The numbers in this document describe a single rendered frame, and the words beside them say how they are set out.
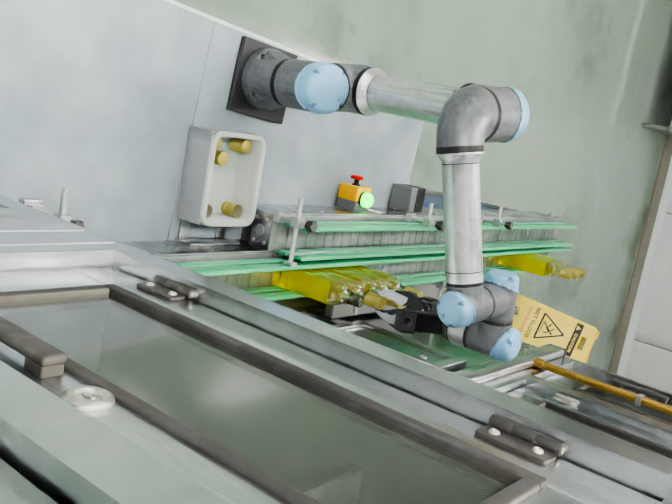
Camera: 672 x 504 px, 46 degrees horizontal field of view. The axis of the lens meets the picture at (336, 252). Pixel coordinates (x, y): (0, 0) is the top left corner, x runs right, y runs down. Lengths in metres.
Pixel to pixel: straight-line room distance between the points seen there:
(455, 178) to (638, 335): 6.32
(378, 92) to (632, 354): 6.23
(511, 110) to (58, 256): 1.05
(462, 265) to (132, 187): 0.75
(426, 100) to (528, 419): 1.23
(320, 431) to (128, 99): 1.29
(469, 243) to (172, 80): 0.76
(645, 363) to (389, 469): 7.34
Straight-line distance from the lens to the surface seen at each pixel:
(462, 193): 1.59
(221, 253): 1.87
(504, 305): 1.71
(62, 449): 0.46
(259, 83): 1.93
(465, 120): 1.59
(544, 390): 2.09
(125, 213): 1.83
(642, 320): 7.80
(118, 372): 0.64
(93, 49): 1.72
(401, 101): 1.83
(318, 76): 1.83
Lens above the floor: 2.18
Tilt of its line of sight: 36 degrees down
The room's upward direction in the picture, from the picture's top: 108 degrees clockwise
